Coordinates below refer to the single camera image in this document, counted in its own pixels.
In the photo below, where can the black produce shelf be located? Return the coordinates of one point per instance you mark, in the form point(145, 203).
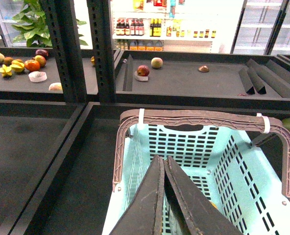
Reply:
point(57, 158)

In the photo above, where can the black upright shelf post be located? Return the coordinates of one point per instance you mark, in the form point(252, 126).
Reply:
point(99, 18)
point(62, 25)

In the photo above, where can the dark sauce bottles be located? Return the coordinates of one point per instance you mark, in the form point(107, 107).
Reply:
point(129, 27)

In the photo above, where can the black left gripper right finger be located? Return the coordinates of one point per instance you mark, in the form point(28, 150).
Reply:
point(189, 211)

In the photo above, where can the yellow star fruit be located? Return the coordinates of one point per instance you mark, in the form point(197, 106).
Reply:
point(6, 71)

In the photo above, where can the red pomegranate fruit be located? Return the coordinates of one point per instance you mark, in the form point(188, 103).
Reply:
point(143, 70)

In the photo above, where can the orange persimmon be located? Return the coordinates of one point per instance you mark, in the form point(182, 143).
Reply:
point(32, 65)

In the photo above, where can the green peach fruit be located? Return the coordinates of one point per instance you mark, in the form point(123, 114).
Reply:
point(156, 62)

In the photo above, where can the green leafy plant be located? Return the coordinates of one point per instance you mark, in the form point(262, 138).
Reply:
point(31, 25)

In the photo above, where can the brown basket handle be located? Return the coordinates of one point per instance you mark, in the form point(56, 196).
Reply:
point(259, 123)

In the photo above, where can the black wedge divider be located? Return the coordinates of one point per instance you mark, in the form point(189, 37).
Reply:
point(246, 82)
point(256, 81)

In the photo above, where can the brown fruit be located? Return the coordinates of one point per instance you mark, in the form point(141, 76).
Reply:
point(203, 69)

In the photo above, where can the light blue plastic basket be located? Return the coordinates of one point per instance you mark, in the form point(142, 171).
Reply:
point(234, 176)

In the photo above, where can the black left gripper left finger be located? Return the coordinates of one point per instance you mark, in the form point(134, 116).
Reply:
point(144, 214)

